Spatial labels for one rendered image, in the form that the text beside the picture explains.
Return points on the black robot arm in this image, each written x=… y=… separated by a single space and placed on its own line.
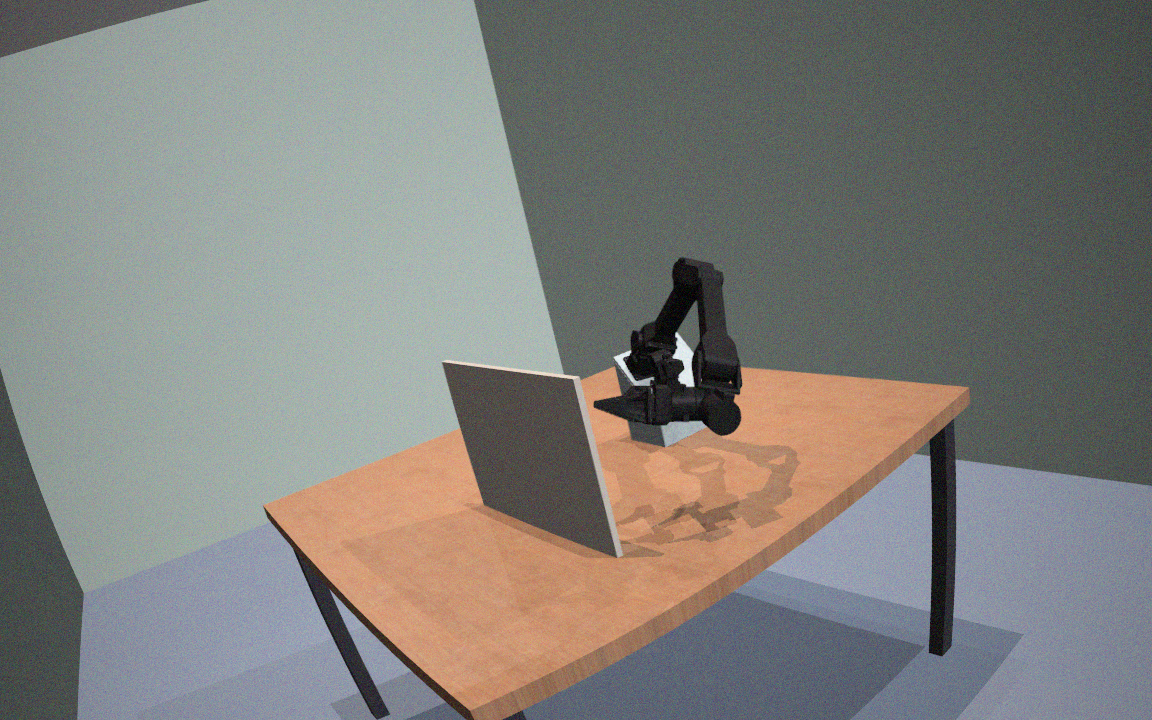
x=715 y=360

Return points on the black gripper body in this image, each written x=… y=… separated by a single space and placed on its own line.
x=668 y=406

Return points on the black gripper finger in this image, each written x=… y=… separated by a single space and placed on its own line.
x=629 y=393
x=635 y=407

